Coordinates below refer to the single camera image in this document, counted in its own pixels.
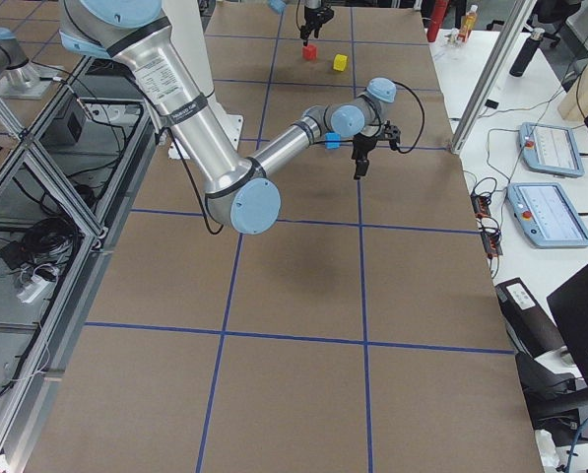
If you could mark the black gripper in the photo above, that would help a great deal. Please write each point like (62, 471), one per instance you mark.
(363, 144)
(313, 13)

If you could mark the red wooden block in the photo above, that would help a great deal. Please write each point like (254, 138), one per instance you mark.
(309, 52)

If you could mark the blue wooden block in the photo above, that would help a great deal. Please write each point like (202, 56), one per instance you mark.
(332, 140)

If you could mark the yellow wooden block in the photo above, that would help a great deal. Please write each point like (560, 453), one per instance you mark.
(340, 62)

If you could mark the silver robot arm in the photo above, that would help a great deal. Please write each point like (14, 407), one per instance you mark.
(299, 13)
(238, 190)

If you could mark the black power strip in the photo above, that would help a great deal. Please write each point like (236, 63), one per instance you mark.
(488, 226)

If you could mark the orange drink bottle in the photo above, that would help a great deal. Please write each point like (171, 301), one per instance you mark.
(468, 23)

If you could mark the lower teach pendant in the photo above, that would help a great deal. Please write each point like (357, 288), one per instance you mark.
(546, 216)

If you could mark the teach pendant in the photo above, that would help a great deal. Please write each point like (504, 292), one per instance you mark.
(550, 149)
(546, 216)

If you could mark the upper teach pendant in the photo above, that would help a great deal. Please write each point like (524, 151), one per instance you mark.
(550, 149)

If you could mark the black water bottle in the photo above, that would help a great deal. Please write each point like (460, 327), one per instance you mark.
(527, 52)

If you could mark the aluminium frame post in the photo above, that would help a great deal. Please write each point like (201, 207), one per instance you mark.
(501, 50)

